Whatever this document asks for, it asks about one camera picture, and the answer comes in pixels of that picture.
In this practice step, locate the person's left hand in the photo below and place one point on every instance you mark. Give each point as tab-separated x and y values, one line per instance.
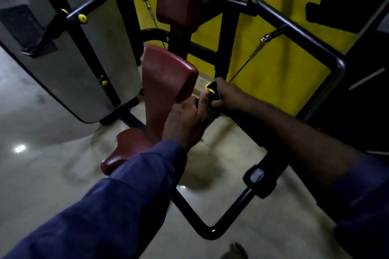
185	122

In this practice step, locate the person's right hand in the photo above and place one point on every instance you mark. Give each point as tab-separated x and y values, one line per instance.
231	98

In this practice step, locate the grey weight machine maroon seat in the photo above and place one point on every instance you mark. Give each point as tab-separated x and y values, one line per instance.
76	92

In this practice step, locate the person's right forearm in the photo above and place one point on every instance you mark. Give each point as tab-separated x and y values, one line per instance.
304	143

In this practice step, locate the person's blue shirt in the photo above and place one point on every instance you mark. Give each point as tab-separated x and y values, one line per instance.
106	216

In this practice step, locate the maroon back pad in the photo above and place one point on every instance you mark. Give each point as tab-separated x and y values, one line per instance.
164	85

